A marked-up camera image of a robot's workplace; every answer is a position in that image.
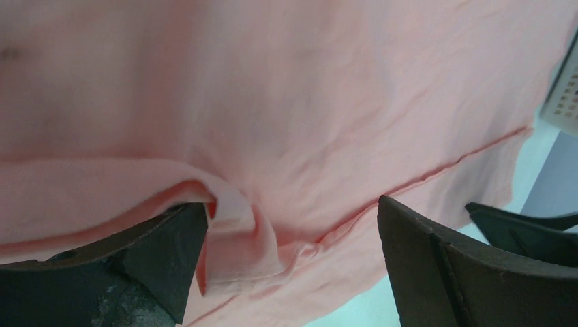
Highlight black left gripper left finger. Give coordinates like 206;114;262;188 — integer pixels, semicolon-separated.
1;203;207;326

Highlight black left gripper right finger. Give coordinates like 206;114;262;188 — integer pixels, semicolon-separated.
377;196;577;326

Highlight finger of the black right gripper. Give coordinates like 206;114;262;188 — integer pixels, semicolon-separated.
465;202;577;268

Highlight salmon pink t-shirt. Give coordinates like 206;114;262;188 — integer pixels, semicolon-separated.
1;1;577;326

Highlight white plastic laundry basket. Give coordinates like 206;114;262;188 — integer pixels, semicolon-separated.
539;32;577;137

